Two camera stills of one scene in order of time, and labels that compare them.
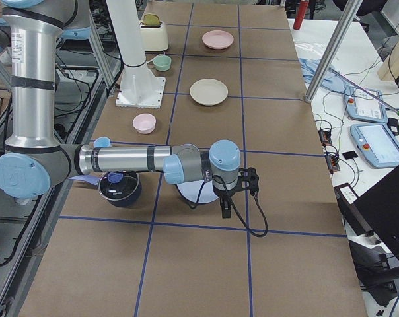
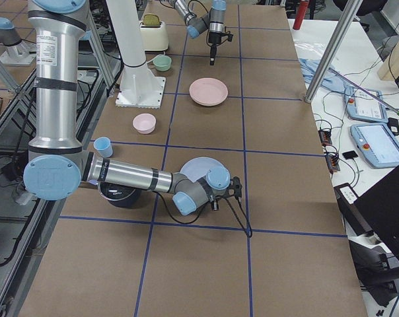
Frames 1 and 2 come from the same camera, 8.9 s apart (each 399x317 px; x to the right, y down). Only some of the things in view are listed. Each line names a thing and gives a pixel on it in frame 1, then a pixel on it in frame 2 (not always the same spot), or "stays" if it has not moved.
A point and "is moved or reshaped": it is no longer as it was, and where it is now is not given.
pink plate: (217, 39) is moved or reshaped
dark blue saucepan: (120, 188) stays
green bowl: (162, 62) stays
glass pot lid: (118, 185) stays
